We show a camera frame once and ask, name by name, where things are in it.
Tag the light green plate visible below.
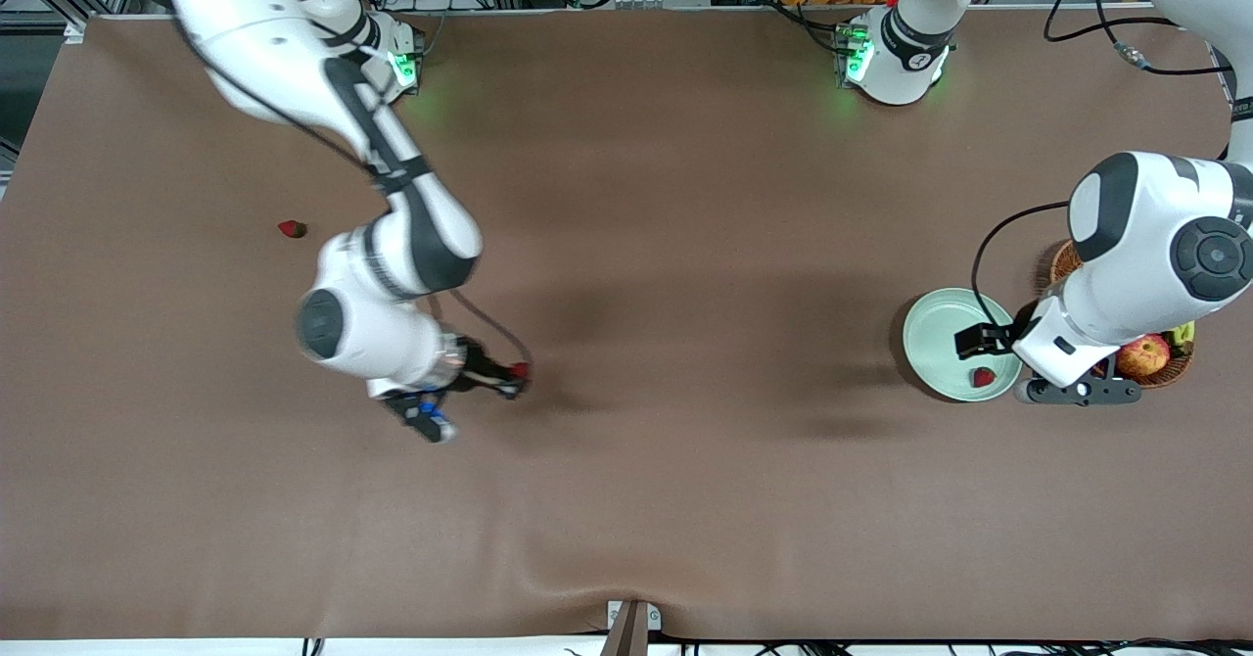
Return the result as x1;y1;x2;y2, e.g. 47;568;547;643
902;287;1025;403

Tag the red apple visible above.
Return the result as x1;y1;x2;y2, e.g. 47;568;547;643
1116;333;1173;377

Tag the brown table mat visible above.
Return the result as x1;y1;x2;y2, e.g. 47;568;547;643
0;5;1253;642

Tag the brown wicker basket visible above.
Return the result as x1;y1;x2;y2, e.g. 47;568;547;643
1049;240;1196;390

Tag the metal table edge bracket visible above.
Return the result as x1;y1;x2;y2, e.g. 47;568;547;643
599;599;663;656

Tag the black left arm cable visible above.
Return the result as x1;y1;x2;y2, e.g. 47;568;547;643
972;0;1236;329

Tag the aluminium frame strut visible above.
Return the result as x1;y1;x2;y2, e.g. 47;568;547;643
0;0;128;46

